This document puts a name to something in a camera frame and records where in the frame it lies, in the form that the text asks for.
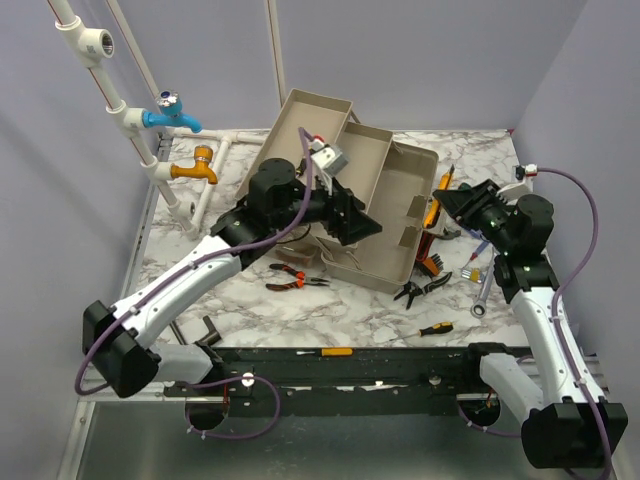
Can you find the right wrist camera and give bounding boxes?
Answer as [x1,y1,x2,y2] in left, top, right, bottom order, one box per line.
[498,163,538,204]

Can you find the steel ratchet wrench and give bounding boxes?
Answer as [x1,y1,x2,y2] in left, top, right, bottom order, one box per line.
[470,255,495,319]

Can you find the orange handled screwdriver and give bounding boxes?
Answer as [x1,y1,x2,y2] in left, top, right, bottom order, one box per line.
[295,347,354,357]

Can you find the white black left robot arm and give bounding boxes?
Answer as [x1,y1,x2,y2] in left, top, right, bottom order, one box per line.
[82,158,383,398]

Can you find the blue clear tester screwdriver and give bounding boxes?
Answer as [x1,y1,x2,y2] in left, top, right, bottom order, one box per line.
[463,240,490,268]

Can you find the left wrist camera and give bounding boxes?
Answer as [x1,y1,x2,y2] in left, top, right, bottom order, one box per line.
[303,131,349,190]

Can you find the blue water tap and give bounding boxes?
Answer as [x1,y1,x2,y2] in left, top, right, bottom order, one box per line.
[142,90,202,133]

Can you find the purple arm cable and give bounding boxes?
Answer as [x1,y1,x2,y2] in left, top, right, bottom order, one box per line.
[74,127,321,441]
[457,164,616,480]

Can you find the black yellow small screwdriver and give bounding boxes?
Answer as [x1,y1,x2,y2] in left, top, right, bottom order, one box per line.
[389,322,454,342]

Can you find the beige toolbox with clear lid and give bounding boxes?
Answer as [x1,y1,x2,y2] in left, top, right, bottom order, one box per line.
[248,89,439,294]

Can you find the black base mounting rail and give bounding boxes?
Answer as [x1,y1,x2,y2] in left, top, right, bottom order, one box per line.
[101,344,586,419]

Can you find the red black utility knife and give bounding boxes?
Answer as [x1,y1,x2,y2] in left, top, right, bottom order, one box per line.
[415,231,436,263]

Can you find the grey metal t-handle tool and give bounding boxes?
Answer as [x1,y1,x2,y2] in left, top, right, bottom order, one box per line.
[169,315,222,347]

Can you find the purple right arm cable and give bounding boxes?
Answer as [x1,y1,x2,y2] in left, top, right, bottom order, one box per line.
[457,164,616,480]

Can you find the white pvc pipe frame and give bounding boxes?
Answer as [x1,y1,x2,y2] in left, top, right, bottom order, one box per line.
[48,1,264,239]

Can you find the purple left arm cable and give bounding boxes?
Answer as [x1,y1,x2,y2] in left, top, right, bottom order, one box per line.
[74,127,321,441]

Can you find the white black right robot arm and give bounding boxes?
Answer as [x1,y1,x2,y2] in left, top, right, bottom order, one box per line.
[434,180,628,475]

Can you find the black wire stripper pliers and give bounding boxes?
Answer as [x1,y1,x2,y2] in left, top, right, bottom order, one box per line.
[393,272,452,310]

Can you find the orange water tap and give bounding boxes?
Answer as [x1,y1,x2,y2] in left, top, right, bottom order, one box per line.
[170,145,218,185]

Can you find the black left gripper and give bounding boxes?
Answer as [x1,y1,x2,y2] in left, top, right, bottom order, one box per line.
[271,167,381,243]

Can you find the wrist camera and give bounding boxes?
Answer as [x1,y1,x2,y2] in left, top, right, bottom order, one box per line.
[498,163,538,204]
[303,131,349,190]

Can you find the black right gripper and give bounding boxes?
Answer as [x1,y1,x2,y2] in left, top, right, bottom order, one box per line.
[436,178,517,253]

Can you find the orange black needle-nose pliers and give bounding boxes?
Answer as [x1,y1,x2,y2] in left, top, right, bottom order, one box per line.
[265,263,330,292]

